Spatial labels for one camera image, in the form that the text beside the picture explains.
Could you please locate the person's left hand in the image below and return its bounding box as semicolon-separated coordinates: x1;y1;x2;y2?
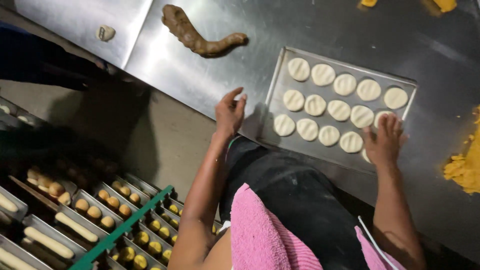
215;87;248;140

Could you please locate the person's right hand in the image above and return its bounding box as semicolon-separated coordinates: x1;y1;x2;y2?
362;113;409;167

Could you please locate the long brown dough piece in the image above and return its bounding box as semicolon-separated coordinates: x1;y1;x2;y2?
161;4;249;59

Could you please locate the group of white dough discs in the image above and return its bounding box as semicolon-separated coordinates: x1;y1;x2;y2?
273;57;409;164

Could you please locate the person's black apron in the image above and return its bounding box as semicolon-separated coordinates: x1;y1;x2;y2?
219;136;376;270

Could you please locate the metal baking tray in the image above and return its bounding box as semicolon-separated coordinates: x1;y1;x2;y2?
259;46;418;175

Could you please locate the pink towel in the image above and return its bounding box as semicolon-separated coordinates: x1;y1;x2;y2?
230;183;407;270

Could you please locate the small white dough lump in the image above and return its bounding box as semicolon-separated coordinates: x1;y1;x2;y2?
95;24;116;42

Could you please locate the rack of bread trays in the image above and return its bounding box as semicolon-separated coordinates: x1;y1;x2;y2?
0;95;226;270

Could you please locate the large yellow dough piece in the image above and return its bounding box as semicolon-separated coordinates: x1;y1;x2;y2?
432;0;458;13

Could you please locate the heap of yellow dough crumbs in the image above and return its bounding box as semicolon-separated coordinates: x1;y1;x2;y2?
443;106;480;195

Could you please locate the white cord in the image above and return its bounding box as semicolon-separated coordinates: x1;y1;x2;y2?
357;215;400;270

